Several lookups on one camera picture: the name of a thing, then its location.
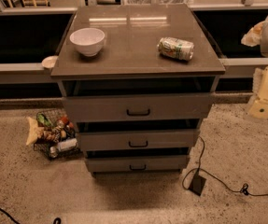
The crushed green white can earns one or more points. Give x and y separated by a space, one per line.
176 48

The grey top drawer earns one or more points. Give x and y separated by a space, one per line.
137 107

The green snack packet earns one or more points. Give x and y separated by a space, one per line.
43 120

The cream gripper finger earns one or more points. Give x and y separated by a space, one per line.
253 37

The grey drawer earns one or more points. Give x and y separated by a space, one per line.
156 163
137 140
137 107

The black foot pedal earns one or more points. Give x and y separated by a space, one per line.
197 184

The grey bottom drawer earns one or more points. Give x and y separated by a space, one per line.
156 163

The white ceramic bowl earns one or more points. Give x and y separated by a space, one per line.
88 41

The red capped bottle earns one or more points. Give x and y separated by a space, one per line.
62 122

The yellow chip bag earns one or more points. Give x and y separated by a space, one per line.
35 131

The grey drawer cabinet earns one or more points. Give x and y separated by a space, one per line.
130 64

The black wire basket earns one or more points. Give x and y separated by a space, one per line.
49 147

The white plastic bottle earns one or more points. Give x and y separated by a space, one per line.
67 144

